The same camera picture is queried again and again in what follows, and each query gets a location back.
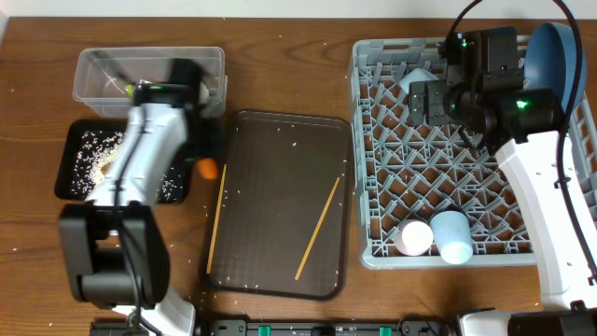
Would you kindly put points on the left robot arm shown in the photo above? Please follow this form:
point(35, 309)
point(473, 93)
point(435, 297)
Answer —
point(114, 254)

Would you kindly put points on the brown food scrap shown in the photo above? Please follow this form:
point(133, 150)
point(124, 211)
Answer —
point(106, 168)

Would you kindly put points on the black tray bin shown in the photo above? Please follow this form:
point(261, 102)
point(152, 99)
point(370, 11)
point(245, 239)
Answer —
point(72, 143)

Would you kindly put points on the yellow green snack wrapper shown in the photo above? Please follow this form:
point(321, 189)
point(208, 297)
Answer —
point(130, 89)

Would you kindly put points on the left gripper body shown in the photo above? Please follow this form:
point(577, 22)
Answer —
point(204, 140)

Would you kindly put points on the clear plastic bin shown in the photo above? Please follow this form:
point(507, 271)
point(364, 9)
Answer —
point(102, 74)

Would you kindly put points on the light blue bowl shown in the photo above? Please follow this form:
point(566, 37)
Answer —
point(416, 75)

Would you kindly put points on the grey dishwasher rack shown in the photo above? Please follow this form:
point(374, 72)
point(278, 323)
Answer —
point(410, 172)

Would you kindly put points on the left wooden chopstick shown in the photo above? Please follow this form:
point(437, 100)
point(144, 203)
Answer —
point(209, 264)

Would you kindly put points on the wooden chopstick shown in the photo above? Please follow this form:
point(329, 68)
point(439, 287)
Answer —
point(209, 264)
point(316, 230)

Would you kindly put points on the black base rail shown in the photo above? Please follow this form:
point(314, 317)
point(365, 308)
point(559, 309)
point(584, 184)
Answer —
point(403, 327)

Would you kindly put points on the pile of white rice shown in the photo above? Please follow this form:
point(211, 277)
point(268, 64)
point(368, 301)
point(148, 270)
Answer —
point(96, 148)

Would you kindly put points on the brown serving tray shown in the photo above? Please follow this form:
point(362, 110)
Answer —
point(281, 169)

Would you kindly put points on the pink cup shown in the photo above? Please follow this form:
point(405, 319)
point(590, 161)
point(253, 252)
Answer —
point(414, 237)

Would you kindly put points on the right wooden chopstick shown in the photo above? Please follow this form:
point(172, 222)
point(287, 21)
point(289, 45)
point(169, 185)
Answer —
point(316, 230)

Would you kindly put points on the light blue cup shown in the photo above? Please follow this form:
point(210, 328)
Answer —
point(452, 236)

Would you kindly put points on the dark blue plate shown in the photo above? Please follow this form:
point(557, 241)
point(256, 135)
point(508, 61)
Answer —
point(550, 60)

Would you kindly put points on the orange carrot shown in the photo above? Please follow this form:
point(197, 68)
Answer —
point(207, 168)

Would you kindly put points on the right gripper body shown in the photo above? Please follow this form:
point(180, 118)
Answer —
point(449, 106)

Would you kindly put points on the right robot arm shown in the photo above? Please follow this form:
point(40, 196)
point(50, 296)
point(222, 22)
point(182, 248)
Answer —
point(521, 128)

